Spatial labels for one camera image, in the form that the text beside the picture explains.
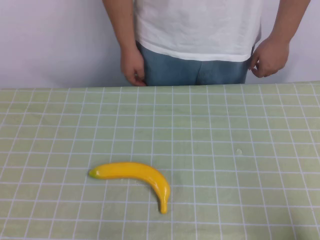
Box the blue jeans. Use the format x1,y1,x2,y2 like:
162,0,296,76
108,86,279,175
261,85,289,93
136,41,255,87

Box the yellow plastic banana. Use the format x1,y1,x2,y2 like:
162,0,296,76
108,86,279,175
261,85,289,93
88,161,172,215

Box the person's right forearm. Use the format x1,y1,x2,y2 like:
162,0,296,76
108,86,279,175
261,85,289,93
101,0,138,51

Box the green checked tablecloth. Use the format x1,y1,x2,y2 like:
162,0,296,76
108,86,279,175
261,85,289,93
0,80,320,240

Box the white T-shirt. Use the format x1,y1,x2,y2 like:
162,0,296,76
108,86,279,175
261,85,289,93
132,0,278,63

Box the person's left hand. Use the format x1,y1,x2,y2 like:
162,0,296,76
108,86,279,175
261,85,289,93
249,37,291,78

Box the person's right hand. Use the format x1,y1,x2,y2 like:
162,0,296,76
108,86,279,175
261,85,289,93
120,46,148,88

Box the person's left forearm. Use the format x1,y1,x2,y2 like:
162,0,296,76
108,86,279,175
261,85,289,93
258,0,315,47

